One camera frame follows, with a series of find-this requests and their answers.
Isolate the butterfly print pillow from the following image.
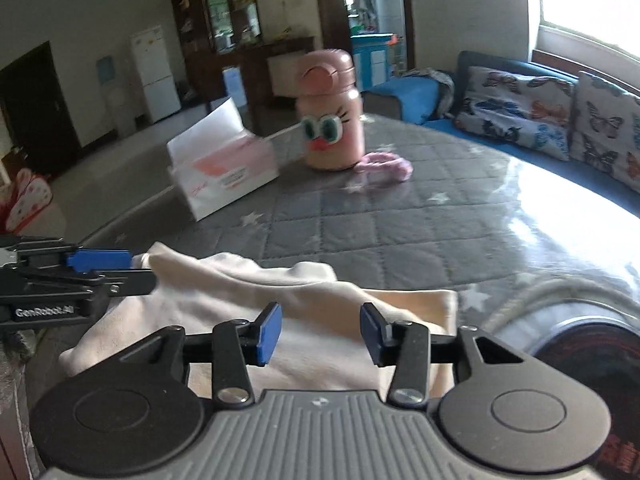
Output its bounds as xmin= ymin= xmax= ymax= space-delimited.
xmin=569 ymin=71 xmax=640 ymax=195
xmin=453 ymin=66 xmax=577 ymax=162

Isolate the dark wooden door frame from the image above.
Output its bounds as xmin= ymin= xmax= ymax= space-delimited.
xmin=312 ymin=0 xmax=417 ymax=92

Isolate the pink cartoon face bottle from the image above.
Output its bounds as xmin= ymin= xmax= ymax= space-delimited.
xmin=260 ymin=50 xmax=364 ymax=173

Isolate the white fridge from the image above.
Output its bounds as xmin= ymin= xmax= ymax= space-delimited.
xmin=131 ymin=24 xmax=182 ymax=124

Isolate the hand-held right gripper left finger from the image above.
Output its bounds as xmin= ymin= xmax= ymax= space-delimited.
xmin=116 ymin=302 xmax=284 ymax=409

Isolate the round black red tin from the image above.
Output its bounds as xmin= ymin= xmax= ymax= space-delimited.
xmin=537 ymin=304 xmax=640 ymax=480

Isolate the blue sofa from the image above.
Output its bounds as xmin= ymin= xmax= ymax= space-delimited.
xmin=362 ymin=50 xmax=640 ymax=226

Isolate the dark wooden glass cabinet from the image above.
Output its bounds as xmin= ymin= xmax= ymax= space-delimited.
xmin=170 ymin=0 xmax=317 ymax=128

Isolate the grey patterned cloth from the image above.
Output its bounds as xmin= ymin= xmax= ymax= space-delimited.
xmin=399 ymin=67 xmax=457 ymax=117

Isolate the pink knitted scrunchie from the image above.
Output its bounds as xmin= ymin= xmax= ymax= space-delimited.
xmin=354 ymin=152 xmax=414 ymax=185

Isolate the white pink tissue pack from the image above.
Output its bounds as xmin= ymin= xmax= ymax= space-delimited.
xmin=166 ymin=97 xmax=281 ymax=223

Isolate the water dispenser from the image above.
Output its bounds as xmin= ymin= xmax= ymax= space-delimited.
xmin=95 ymin=55 xmax=137 ymax=134

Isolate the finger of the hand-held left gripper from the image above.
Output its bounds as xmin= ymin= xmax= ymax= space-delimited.
xmin=64 ymin=248 xmax=133 ymax=272
xmin=92 ymin=268 xmax=157 ymax=298

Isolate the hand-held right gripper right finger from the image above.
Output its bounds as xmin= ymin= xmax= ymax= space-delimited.
xmin=360 ymin=302 xmax=532 ymax=409

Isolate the cream garment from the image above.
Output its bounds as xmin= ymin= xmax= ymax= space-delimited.
xmin=59 ymin=241 xmax=461 ymax=402

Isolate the blue cabinet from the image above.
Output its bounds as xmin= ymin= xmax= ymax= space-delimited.
xmin=351 ymin=32 xmax=397 ymax=92

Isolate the beige cardboard box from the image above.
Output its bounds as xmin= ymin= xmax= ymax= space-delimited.
xmin=267 ymin=52 xmax=302 ymax=97

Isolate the red white heart decoration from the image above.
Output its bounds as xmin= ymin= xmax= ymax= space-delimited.
xmin=4 ymin=167 xmax=54 ymax=234

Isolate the dark wooden door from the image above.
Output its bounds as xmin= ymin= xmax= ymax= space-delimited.
xmin=0 ymin=41 xmax=82 ymax=173

